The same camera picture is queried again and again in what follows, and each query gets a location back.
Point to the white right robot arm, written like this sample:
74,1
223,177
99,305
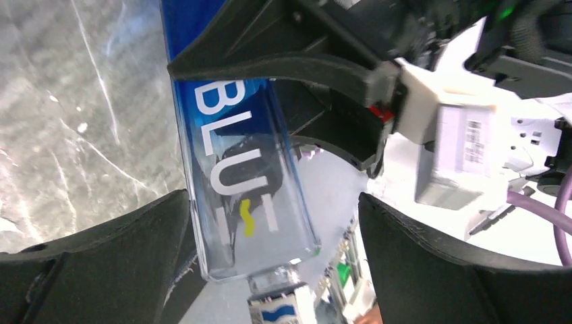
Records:
525,48

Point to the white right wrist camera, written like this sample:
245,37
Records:
463,126

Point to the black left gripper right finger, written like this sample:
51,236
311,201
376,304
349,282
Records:
422,275

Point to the blue label clear bottle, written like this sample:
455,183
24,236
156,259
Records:
248,211

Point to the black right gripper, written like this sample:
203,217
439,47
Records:
348,46

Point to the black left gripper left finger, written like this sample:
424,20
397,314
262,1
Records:
140,267

